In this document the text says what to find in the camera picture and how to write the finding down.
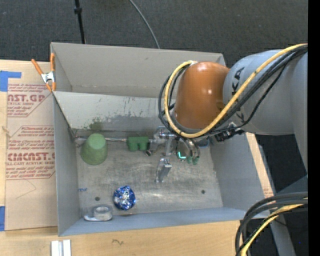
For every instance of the green toy block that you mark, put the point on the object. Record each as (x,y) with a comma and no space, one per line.
(136,143)

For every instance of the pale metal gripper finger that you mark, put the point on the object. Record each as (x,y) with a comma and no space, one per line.
(158,141)
(162,172)

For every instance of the green cup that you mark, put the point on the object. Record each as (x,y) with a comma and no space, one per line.
(94,150)

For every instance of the brown cardboard board, red print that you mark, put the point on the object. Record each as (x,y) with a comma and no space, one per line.
(30,150)

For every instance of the black cylinder on white bracket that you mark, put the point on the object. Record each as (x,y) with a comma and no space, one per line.
(226,135)

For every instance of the blue and white ball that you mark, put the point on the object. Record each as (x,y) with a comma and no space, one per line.
(124,198)

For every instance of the grey metal bin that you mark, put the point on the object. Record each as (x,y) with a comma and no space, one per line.
(150,175)

